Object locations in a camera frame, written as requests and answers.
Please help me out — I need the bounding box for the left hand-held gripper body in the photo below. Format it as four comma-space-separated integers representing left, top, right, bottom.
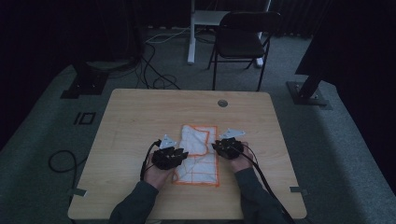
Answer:
150, 133, 184, 171

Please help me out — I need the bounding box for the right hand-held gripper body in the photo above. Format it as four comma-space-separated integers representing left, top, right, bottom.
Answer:
215, 128, 247, 161

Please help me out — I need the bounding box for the white cloth with orange edging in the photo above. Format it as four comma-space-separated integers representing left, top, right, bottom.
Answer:
171, 124, 220, 188

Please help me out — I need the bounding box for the person's right hand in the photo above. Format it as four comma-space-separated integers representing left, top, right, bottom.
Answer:
229, 142, 255, 175

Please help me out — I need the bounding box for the person's left hand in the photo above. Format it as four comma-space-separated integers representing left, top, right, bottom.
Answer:
143, 153, 174, 191

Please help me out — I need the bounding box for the grey tape strip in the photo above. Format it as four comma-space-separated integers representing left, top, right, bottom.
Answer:
68, 188, 89, 198
289, 185, 309, 197

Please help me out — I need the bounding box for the black folding chair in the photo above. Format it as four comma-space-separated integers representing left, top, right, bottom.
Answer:
206, 11, 283, 92

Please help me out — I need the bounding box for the round dark stand base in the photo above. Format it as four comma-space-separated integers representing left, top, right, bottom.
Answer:
85, 59, 135, 72

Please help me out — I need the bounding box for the left hand-held gripper cable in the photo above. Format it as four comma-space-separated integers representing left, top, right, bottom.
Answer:
139, 139, 163, 182

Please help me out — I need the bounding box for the hand-held gripper cable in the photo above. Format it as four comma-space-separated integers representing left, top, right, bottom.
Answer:
235, 143, 297, 224
139, 139, 163, 182

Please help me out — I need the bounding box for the right hand-held gripper cable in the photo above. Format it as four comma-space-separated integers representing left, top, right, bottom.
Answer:
235, 143, 297, 224

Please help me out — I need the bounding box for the black floor cable bundle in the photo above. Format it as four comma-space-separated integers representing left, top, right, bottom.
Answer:
134, 40, 182, 91

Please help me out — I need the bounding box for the black metal stand with base plate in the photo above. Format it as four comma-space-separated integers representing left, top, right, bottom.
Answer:
60, 60, 110, 100
286, 31, 332, 110

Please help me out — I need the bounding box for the black looped floor cable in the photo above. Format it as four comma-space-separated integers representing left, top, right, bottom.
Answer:
48, 149, 89, 189

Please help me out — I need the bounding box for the white desk frame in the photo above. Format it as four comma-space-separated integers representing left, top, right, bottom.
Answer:
187, 0, 273, 68

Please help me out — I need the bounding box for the white floor cable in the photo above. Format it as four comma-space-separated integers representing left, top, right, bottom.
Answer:
145, 26, 191, 45

